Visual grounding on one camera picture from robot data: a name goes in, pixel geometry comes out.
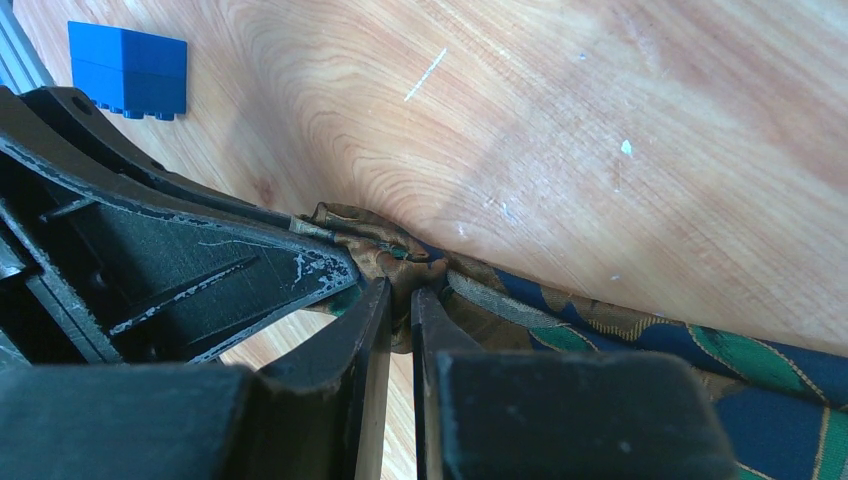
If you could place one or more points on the aluminium frame rail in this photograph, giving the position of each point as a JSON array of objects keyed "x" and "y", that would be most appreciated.
[{"x": 22, "y": 69}]

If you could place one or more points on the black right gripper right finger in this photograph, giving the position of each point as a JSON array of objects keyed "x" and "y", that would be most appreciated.
[{"x": 532, "y": 415}]

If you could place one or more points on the dark patterned necktie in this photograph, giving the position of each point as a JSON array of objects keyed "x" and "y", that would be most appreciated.
[{"x": 783, "y": 407}]

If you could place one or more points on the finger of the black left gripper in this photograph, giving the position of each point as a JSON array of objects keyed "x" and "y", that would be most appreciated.
[
  {"x": 70, "y": 113},
  {"x": 98, "y": 268}
]

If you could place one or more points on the blue toy block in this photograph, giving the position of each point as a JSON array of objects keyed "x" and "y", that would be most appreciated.
[{"x": 129, "y": 72}]

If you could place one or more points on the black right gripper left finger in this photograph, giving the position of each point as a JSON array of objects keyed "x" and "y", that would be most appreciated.
[{"x": 317, "y": 412}]

